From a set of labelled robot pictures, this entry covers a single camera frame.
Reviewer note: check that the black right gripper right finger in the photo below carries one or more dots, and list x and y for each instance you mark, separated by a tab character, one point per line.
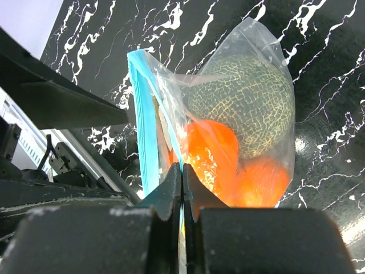
222	239

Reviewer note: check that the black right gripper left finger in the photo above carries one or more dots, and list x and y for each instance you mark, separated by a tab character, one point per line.
95	238

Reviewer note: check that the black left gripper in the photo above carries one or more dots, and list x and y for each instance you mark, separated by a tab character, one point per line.
51	102

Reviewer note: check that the clear blue-zip food bag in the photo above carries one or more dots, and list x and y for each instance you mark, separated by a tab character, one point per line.
161	110

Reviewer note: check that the orange fake tomato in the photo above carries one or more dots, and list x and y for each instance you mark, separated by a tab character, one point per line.
213	153

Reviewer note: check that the green netted fake melon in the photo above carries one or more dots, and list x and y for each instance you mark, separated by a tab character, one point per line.
252	97

